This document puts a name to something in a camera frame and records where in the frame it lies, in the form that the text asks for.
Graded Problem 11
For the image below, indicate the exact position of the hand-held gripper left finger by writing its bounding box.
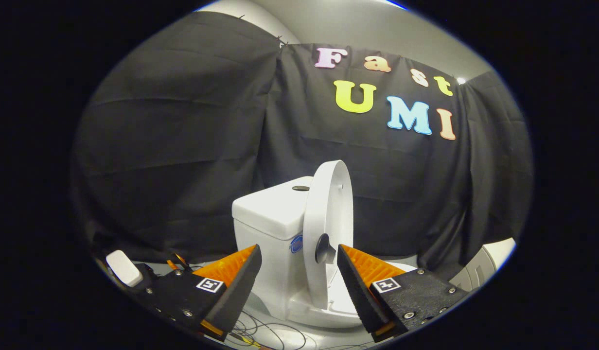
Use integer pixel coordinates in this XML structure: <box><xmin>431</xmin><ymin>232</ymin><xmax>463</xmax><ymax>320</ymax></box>
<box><xmin>144</xmin><ymin>244</ymin><xmax>262</xmax><ymax>341</ymax></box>

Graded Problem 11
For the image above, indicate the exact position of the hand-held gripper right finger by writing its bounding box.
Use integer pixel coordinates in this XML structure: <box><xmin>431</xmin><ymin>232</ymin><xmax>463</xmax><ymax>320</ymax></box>
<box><xmin>337</xmin><ymin>244</ymin><xmax>469</xmax><ymax>343</ymax></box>

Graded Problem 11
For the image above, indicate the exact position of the white toilet lid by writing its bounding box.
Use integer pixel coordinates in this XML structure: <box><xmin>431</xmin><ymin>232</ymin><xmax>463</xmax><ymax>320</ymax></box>
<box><xmin>303</xmin><ymin>160</ymin><xmax>354</xmax><ymax>310</ymax></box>

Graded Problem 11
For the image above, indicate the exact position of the white ceramic toilet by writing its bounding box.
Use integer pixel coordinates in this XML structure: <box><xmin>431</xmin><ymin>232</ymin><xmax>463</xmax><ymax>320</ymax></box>
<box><xmin>231</xmin><ymin>176</ymin><xmax>418</xmax><ymax>329</ymax></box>

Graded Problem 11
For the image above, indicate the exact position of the small orange black object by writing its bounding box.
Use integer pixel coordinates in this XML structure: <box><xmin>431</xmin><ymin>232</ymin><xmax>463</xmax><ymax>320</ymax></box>
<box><xmin>166</xmin><ymin>253</ymin><xmax>194</xmax><ymax>273</ymax></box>

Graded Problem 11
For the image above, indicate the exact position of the small white box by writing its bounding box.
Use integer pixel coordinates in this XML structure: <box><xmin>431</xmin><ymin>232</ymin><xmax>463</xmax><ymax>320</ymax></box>
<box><xmin>105</xmin><ymin>250</ymin><xmax>144</xmax><ymax>288</ymax></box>

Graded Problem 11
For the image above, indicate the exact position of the grey drawer cabinet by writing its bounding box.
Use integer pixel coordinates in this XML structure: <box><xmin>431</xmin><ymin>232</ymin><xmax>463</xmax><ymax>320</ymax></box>
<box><xmin>448</xmin><ymin>237</ymin><xmax>517</xmax><ymax>292</ymax></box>

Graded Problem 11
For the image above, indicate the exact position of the black backdrop cloth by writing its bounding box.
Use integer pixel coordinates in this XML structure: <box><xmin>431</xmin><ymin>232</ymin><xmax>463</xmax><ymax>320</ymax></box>
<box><xmin>70</xmin><ymin>11</ymin><xmax>534</xmax><ymax>281</ymax></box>

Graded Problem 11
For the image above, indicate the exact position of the black cable bundle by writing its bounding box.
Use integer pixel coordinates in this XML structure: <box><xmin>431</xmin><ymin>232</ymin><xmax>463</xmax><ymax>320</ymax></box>
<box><xmin>222</xmin><ymin>311</ymin><xmax>368</xmax><ymax>350</ymax></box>

